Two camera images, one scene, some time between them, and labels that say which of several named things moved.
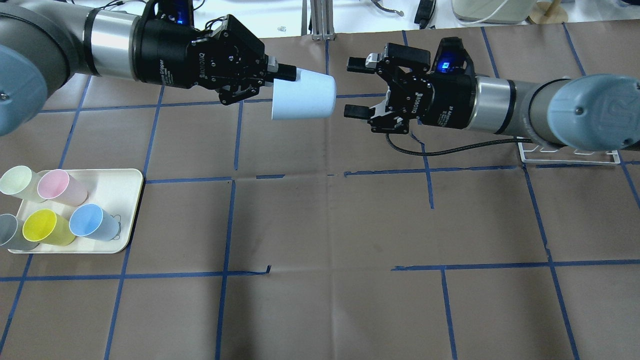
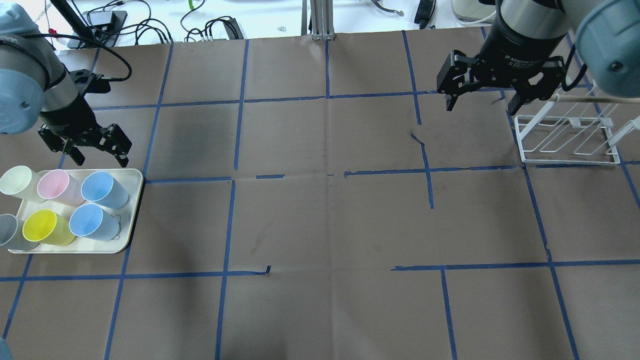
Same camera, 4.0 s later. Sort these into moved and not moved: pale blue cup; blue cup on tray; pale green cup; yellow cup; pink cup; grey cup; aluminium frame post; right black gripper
Moved: right black gripper; pale blue cup
Not moved: blue cup on tray; yellow cup; pink cup; grey cup; aluminium frame post; pale green cup
